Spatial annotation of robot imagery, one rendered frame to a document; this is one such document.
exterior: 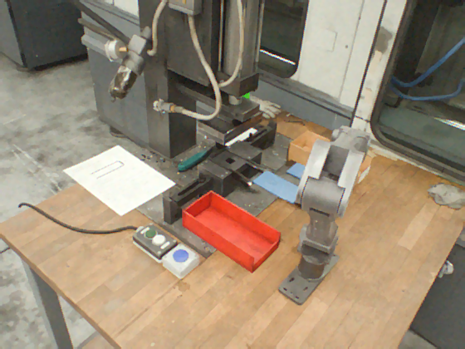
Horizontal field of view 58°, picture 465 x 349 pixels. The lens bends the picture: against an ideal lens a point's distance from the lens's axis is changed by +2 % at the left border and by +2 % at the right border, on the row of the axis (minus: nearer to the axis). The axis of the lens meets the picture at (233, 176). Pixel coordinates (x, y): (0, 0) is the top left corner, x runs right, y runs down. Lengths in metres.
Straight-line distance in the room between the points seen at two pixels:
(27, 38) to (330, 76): 3.04
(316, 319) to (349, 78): 0.98
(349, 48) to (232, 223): 0.84
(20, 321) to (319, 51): 1.75
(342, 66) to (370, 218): 0.65
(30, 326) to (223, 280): 1.29
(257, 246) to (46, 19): 3.44
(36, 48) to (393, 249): 3.63
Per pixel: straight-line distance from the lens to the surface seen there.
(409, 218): 1.38
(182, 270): 1.05
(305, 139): 1.54
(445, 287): 1.93
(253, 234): 1.17
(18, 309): 2.27
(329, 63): 1.74
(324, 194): 0.77
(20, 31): 4.19
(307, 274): 1.07
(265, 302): 1.04
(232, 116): 1.18
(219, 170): 1.25
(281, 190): 1.19
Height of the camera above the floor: 1.74
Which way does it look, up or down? 38 degrees down
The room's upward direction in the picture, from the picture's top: 5 degrees clockwise
